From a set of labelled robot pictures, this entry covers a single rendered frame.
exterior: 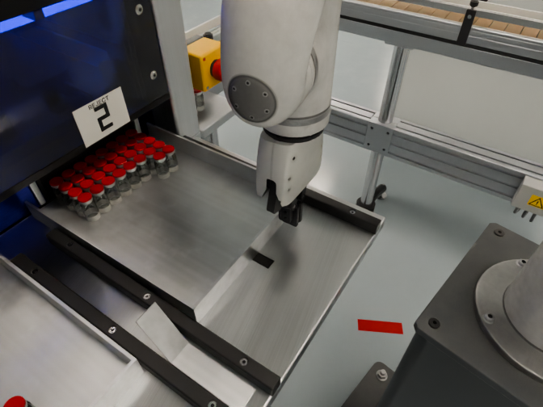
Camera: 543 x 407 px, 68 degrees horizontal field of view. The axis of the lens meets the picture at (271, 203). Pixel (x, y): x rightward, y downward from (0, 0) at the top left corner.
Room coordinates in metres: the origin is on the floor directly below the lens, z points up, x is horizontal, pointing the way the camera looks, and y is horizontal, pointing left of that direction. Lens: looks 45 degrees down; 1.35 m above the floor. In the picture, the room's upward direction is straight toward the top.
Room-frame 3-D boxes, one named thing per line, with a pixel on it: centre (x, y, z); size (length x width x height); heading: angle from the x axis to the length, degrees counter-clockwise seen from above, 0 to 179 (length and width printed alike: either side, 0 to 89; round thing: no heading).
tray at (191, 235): (0.46, 0.17, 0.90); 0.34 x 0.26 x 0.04; 57
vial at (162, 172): (0.54, 0.19, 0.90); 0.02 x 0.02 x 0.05
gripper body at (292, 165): (0.41, -0.03, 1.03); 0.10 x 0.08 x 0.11; 146
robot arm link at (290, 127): (0.42, -0.03, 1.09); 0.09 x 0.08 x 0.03; 146
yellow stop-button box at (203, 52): (0.74, 0.13, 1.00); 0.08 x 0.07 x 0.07; 56
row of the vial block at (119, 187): (0.50, 0.24, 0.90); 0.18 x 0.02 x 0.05; 147
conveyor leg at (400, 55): (1.22, -0.40, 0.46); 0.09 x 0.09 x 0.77; 56
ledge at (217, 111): (0.77, 0.16, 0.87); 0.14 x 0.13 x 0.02; 56
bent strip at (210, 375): (0.20, 0.09, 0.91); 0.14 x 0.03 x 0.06; 57
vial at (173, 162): (0.56, 0.18, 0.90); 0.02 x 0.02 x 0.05
